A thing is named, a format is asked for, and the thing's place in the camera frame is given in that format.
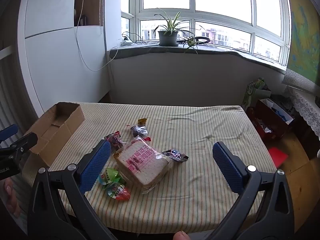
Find red purple snack packet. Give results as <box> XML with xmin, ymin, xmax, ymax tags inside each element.
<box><xmin>104</xmin><ymin>130</ymin><xmax>125</xmax><ymax>148</ymax></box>

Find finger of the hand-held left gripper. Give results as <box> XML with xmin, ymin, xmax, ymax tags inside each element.
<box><xmin>0</xmin><ymin>132</ymin><xmax>38</xmax><ymax>160</ymax></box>
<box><xmin>0</xmin><ymin>124</ymin><xmax>18</xmax><ymax>142</ymax></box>

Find white wardrobe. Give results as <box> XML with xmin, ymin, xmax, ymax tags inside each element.
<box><xmin>17</xmin><ymin>0</ymin><xmax>112</xmax><ymax>118</ymax></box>

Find green gift bag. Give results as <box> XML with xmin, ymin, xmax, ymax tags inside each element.
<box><xmin>241</xmin><ymin>78</ymin><xmax>272</xmax><ymax>110</ymax></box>

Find wall map poster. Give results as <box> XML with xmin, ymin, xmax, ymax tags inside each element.
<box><xmin>282</xmin><ymin>0</ymin><xmax>320</xmax><ymax>92</ymax></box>

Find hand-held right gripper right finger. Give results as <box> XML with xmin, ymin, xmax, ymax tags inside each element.
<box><xmin>212</xmin><ymin>141</ymin><xmax>294</xmax><ymax>240</ymax></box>

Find red paper sheet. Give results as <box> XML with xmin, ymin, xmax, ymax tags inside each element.
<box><xmin>268</xmin><ymin>147</ymin><xmax>288</xmax><ymax>168</ymax></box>

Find white lace cloth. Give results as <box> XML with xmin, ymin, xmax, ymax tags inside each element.
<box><xmin>285</xmin><ymin>85</ymin><xmax>320</xmax><ymax>139</ymax></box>

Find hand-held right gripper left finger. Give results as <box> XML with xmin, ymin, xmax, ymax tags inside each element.
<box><xmin>27</xmin><ymin>139</ymin><xmax>112</xmax><ymax>240</ymax></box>

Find small spider plant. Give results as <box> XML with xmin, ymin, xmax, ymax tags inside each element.
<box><xmin>182</xmin><ymin>36</ymin><xmax>200</xmax><ymax>54</ymax></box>

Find wooden shelf niche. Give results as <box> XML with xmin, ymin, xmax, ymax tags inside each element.
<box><xmin>74</xmin><ymin>0</ymin><xmax>103</xmax><ymax>27</ymax></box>

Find red green candy packet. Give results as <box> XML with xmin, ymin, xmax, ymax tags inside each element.
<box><xmin>106</xmin><ymin>183</ymin><xmax>131</xmax><ymax>202</ymax></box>

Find black cables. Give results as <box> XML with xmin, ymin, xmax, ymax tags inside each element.
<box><xmin>122</xmin><ymin>31</ymin><xmax>160</xmax><ymax>46</ymax></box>

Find brown cardboard box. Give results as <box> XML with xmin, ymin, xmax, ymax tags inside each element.
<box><xmin>24</xmin><ymin>102</ymin><xmax>85</xmax><ymax>167</ymax></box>

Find black ring light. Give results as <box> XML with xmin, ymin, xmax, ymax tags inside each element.
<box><xmin>177</xmin><ymin>36</ymin><xmax>209</xmax><ymax>45</ymax></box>

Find white hanging cable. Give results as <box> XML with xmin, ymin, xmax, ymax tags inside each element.
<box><xmin>76</xmin><ymin>0</ymin><xmax>118</xmax><ymax>72</ymax></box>

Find person's left hand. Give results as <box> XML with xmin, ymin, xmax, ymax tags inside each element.
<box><xmin>2</xmin><ymin>179</ymin><xmax>23</xmax><ymax>218</ymax></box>

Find sliced bread packet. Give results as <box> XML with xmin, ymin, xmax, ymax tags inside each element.
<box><xmin>114</xmin><ymin>136</ymin><xmax>170</xmax><ymax>194</ymax></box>

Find potted spider plant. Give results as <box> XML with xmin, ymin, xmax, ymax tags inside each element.
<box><xmin>153</xmin><ymin>7</ymin><xmax>198</xmax><ymax>47</ymax></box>

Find black snack packet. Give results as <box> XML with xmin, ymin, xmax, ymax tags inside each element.
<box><xmin>161</xmin><ymin>149</ymin><xmax>189</xmax><ymax>162</ymax></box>

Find white radiator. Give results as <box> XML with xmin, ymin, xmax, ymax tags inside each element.
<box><xmin>0</xmin><ymin>75</ymin><xmax>38</xmax><ymax>135</ymax></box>

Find dark red snack packet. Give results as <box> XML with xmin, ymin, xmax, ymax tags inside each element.
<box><xmin>130</xmin><ymin>124</ymin><xmax>152</xmax><ymax>142</ymax></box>

